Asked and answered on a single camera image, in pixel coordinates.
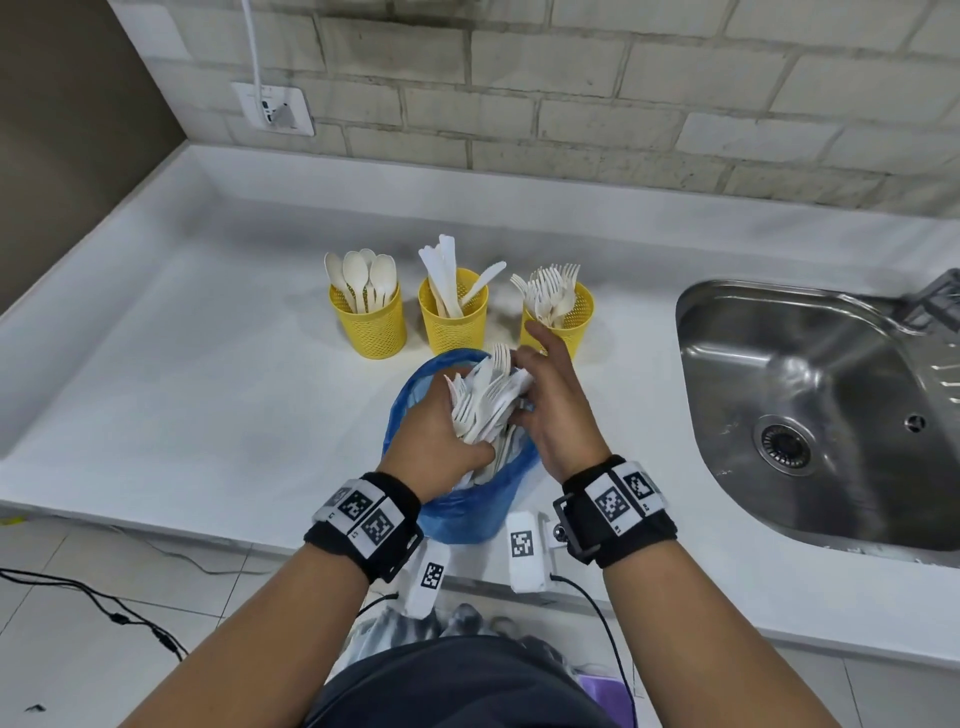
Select person's right hand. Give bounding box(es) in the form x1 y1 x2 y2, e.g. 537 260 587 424
511 320 613 485

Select person's left hand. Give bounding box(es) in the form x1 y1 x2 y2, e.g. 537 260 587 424
377 371 498 505

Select bundle of white plastic cutlery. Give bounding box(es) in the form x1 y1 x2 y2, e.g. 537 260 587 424
444 343 535 485

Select blue plastic bag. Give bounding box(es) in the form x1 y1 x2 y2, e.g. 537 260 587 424
380 347 543 545

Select yellow mesh cup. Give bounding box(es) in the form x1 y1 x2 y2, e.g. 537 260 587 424
329 281 408 361
418 267 490 356
519 281 595 361

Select white plastic knife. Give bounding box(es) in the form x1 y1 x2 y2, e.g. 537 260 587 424
459 260 508 307

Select stack of white knives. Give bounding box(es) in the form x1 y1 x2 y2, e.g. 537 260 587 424
417 234 466 318

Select stack of white spoons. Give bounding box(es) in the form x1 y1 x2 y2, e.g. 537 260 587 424
358 247 399 310

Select person's right forearm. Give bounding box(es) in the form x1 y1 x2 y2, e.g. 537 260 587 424
599 539 841 728

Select person's left forearm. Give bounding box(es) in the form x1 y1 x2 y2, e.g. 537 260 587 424
119 543 373 728

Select person's dark shorts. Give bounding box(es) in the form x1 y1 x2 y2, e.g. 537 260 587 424
303 635 624 728

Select black left wristband with markers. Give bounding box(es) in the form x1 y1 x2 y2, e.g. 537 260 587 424
303 472 425 585

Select black wristband with markers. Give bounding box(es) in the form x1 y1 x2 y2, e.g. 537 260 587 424
553 455 679 569
303 472 425 585

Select black right wristband with markers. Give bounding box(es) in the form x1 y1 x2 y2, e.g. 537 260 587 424
553 455 679 569

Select grey shoe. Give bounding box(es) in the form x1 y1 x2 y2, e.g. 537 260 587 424
487 614 560 661
442 603 485 639

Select stainless steel sink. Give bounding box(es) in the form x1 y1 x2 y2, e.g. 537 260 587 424
674 279 960 569

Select purple plastic stool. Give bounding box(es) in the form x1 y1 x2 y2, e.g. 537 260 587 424
577 671 639 728

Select metal faucet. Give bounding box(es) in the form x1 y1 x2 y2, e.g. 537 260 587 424
899 268 960 335

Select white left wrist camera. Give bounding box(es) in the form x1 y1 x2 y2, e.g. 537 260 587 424
402 538 453 620

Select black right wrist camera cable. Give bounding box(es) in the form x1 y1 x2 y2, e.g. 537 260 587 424
549 573 639 728

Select black floor cable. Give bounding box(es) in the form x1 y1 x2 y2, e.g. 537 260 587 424
0 568 189 663

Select white wall socket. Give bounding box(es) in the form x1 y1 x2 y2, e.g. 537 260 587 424
230 80 316 138

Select white plug with cable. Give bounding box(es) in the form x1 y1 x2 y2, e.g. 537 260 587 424
239 0 301 133

